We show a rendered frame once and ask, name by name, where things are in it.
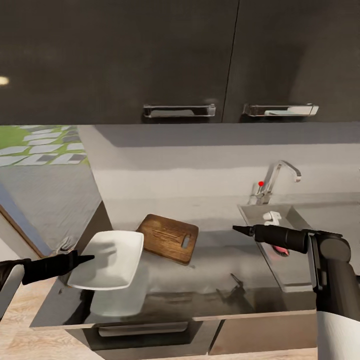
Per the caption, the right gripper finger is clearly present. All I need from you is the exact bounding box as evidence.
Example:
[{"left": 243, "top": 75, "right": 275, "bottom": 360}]
[{"left": 233, "top": 225, "right": 256, "bottom": 237}]

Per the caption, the cutting board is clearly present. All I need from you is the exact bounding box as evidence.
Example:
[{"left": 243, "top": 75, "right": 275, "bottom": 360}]
[{"left": 135, "top": 214, "right": 199, "bottom": 264}]

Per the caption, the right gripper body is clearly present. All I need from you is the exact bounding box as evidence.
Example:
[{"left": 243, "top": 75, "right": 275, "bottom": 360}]
[{"left": 254, "top": 224, "right": 290, "bottom": 250}]

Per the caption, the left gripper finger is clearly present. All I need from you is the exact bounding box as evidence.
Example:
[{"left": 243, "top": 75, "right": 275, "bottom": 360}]
[{"left": 78, "top": 255, "right": 95, "bottom": 265}]

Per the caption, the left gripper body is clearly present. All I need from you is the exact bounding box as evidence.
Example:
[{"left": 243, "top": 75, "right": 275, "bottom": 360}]
[{"left": 43, "top": 249, "right": 79, "bottom": 281}]

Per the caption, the bowl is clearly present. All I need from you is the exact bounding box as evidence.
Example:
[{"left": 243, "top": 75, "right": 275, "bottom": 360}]
[{"left": 67, "top": 230, "right": 144, "bottom": 291}]

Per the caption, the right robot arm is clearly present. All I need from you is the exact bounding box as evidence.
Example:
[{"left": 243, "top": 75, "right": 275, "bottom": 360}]
[{"left": 233, "top": 211, "right": 360, "bottom": 360}]

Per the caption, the vidalia onion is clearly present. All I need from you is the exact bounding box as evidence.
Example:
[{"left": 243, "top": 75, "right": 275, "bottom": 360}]
[{"left": 274, "top": 245, "right": 288, "bottom": 254}]

